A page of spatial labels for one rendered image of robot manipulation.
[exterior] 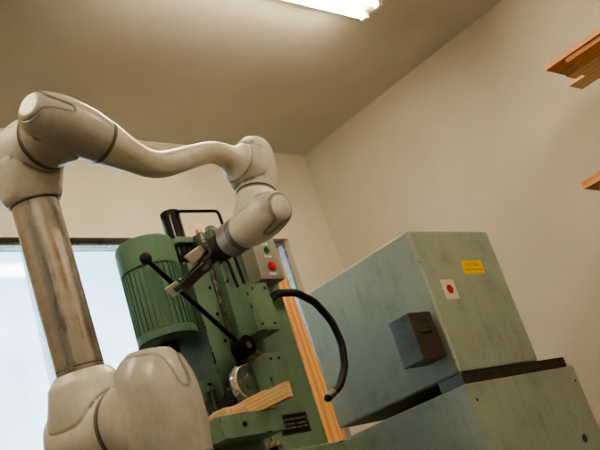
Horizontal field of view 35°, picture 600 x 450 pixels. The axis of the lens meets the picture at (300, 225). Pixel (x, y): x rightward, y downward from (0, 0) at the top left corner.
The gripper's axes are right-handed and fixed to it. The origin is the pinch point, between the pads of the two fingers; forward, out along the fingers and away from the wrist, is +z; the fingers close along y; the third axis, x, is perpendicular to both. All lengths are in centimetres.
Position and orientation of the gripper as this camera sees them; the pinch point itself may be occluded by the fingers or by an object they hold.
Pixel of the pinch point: (180, 274)
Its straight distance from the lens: 251.3
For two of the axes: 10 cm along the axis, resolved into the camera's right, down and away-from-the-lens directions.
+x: -6.9, -6.7, -2.7
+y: 2.9, -6.0, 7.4
